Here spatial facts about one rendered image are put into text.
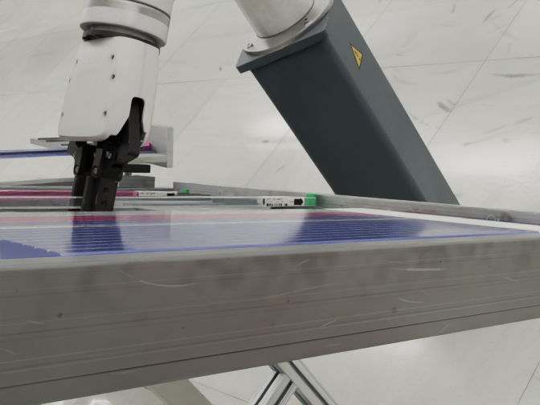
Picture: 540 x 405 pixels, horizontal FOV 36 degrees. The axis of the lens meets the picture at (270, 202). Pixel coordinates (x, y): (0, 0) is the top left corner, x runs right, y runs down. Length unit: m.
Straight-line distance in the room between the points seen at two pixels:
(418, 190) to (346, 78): 0.29
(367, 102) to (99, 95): 0.82
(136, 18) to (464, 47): 1.90
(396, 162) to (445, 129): 0.73
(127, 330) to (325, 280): 0.13
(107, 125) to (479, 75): 1.80
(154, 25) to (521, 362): 1.10
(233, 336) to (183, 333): 0.03
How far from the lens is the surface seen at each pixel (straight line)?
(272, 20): 1.48
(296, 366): 1.47
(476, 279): 0.59
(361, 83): 1.53
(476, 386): 1.68
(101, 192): 0.79
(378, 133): 1.56
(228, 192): 1.12
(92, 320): 0.39
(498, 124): 2.23
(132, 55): 0.78
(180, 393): 1.63
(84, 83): 0.82
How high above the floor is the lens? 1.26
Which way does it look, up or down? 31 degrees down
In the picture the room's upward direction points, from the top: 37 degrees counter-clockwise
